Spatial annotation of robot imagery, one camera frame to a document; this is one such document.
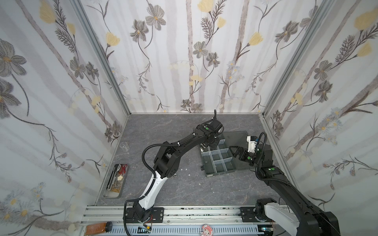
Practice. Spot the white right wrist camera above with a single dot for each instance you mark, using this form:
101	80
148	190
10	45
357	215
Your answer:
252	144

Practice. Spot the pink figurine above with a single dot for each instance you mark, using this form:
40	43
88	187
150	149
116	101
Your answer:
207	230

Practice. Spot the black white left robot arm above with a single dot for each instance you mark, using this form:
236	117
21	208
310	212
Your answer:
166	164

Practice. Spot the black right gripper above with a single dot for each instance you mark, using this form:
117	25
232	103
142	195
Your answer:
237	152

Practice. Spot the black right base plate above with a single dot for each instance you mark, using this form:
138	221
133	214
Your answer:
251	215

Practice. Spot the clear plastic cup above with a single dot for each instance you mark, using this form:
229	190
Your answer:
124	146

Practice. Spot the orange black tool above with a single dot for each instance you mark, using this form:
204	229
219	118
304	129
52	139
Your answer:
98	228

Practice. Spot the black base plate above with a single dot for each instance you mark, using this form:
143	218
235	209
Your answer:
251	215
153	215

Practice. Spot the metal tool tray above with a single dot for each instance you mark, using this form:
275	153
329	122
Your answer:
116	181

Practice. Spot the green plastic organizer box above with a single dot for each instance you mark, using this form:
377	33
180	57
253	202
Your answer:
220	160

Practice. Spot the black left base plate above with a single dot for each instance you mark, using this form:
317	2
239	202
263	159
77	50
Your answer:
153	215

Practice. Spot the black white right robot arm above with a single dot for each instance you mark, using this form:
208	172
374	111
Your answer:
304	218

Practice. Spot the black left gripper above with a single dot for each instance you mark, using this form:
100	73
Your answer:
215	145

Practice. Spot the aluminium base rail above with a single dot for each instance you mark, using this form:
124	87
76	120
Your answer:
182	221

